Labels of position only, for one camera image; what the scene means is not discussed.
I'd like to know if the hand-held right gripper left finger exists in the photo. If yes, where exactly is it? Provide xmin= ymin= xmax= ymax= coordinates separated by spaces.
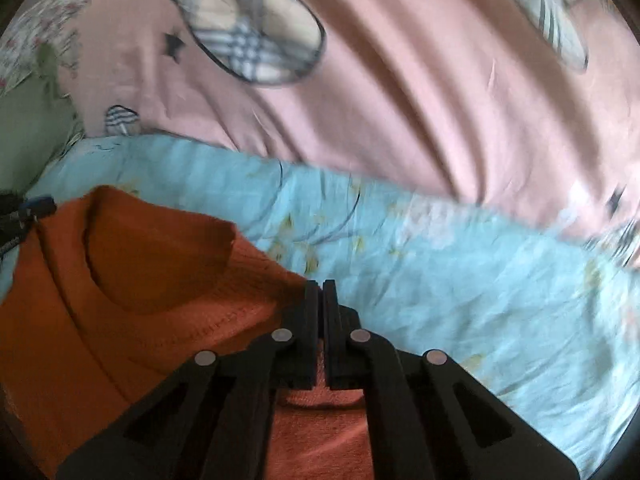
xmin=55 ymin=280 xmax=321 ymax=480

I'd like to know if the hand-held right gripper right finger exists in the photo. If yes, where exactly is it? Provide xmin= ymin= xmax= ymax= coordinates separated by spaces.
xmin=322 ymin=279 xmax=581 ymax=480

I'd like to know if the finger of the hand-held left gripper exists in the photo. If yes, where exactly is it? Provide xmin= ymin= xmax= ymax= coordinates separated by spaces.
xmin=0 ymin=191 xmax=57 ymax=261

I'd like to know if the orange knit sweater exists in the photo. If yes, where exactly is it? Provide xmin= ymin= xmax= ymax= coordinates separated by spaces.
xmin=0 ymin=185 xmax=376 ymax=480

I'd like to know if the light blue floral bedsheet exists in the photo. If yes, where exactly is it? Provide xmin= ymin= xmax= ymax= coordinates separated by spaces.
xmin=0 ymin=132 xmax=640 ymax=480

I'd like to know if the floral green pillow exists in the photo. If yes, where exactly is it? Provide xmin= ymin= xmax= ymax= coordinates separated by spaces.
xmin=0 ymin=0 xmax=101 ymax=196

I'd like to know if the pink printed blanket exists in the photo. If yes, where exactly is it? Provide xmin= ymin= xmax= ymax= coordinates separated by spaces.
xmin=65 ymin=0 xmax=640 ymax=271

